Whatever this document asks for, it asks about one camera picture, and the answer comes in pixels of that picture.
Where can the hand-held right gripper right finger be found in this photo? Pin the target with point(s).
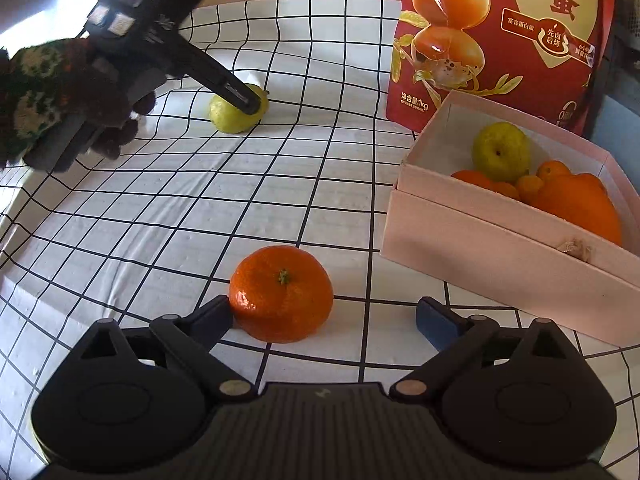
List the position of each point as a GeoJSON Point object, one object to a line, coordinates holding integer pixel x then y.
{"type": "Point", "coordinates": [436, 323]}

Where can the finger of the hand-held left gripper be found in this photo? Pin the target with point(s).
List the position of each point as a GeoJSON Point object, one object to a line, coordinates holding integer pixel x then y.
{"type": "Point", "coordinates": [220, 80]}

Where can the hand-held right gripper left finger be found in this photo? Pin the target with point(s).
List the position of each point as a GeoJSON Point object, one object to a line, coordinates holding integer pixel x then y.
{"type": "Point", "coordinates": [214, 319]}

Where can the yellow-green pear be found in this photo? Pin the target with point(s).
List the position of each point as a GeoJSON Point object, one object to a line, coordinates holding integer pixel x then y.
{"type": "Point", "coordinates": [235, 116]}
{"type": "Point", "coordinates": [501, 152]}

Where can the pink cardboard box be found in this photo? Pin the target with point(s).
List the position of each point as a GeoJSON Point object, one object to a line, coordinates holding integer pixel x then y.
{"type": "Point", "coordinates": [475, 255]}

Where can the large round orange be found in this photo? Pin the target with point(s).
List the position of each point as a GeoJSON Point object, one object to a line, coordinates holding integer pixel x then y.
{"type": "Point", "coordinates": [472, 178]}

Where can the small kumquat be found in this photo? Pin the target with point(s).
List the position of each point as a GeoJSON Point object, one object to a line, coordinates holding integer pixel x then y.
{"type": "Point", "coordinates": [529, 187]}
{"type": "Point", "coordinates": [506, 190]}

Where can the person's left hand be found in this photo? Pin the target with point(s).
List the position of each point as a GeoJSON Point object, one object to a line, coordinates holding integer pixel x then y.
{"type": "Point", "coordinates": [45, 90]}

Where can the white black-checked cloth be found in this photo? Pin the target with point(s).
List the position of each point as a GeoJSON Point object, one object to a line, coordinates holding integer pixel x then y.
{"type": "Point", "coordinates": [175, 210]}

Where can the large lumpy orange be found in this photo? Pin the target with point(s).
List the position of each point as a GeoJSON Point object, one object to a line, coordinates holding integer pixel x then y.
{"type": "Point", "coordinates": [580, 210]}

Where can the small mandarin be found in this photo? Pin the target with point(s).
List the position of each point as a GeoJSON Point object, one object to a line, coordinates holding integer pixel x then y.
{"type": "Point", "coordinates": [552, 170]}

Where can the red printed snack bag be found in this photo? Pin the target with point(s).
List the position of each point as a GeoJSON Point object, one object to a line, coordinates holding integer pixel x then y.
{"type": "Point", "coordinates": [525, 35]}

